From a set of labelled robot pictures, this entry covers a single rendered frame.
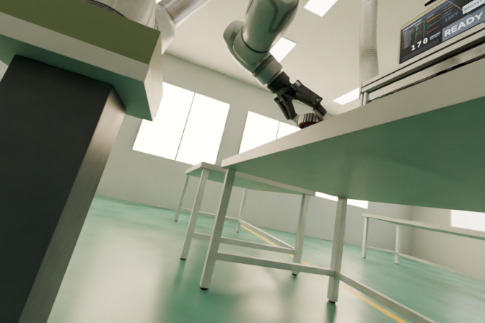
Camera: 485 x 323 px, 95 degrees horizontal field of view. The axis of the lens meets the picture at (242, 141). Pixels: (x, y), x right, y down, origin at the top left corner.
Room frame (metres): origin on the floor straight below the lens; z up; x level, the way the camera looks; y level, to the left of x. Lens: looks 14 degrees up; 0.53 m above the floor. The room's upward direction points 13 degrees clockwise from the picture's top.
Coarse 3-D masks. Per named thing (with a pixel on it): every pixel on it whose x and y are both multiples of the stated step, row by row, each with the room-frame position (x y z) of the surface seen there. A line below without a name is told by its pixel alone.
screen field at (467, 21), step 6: (462, 18) 0.53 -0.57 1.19; (468, 18) 0.51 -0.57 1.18; (474, 18) 0.50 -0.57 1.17; (456, 24) 0.54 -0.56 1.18; (462, 24) 0.53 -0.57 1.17; (468, 24) 0.51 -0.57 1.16; (474, 24) 0.50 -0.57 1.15; (444, 30) 0.57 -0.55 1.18; (450, 30) 0.56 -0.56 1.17; (456, 30) 0.54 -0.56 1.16; (462, 30) 0.53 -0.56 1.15; (444, 36) 0.57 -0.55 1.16; (450, 36) 0.56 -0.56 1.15
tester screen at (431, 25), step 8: (440, 8) 0.58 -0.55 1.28; (448, 8) 0.56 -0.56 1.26; (456, 8) 0.54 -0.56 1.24; (432, 16) 0.61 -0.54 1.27; (440, 16) 0.58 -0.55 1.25; (464, 16) 0.52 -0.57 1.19; (416, 24) 0.66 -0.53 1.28; (424, 24) 0.63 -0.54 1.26; (432, 24) 0.61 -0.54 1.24; (440, 24) 0.58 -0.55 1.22; (448, 24) 0.56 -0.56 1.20; (408, 32) 0.68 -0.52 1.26; (416, 32) 0.66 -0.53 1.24; (424, 32) 0.63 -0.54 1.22; (432, 32) 0.61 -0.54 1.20; (440, 32) 0.58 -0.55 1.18; (408, 40) 0.68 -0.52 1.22; (416, 40) 0.65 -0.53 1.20; (432, 40) 0.61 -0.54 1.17; (440, 40) 0.58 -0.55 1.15; (408, 48) 0.68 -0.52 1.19; (416, 48) 0.65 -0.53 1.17
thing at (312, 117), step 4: (312, 112) 0.66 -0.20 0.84; (300, 116) 0.69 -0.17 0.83; (304, 116) 0.67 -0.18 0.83; (308, 116) 0.66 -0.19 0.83; (312, 116) 0.65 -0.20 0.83; (316, 116) 0.64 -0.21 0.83; (300, 120) 0.68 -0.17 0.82; (304, 120) 0.67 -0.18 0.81; (308, 120) 0.66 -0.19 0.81; (312, 120) 0.66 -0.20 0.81; (316, 120) 0.64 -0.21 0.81; (320, 120) 0.64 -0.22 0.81; (300, 124) 0.69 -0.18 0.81; (304, 124) 0.68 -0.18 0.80; (308, 124) 0.68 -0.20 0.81; (312, 124) 0.69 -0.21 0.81; (300, 128) 0.72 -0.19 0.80
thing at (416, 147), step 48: (432, 96) 0.26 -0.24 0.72; (480, 96) 0.22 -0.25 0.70; (288, 144) 0.63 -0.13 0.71; (336, 144) 0.49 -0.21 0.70; (384, 144) 0.42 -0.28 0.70; (432, 144) 0.37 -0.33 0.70; (480, 144) 0.33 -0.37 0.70; (336, 192) 1.41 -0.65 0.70; (384, 192) 1.00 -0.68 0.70; (432, 192) 0.77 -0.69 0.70; (480, 192) 0.62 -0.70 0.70
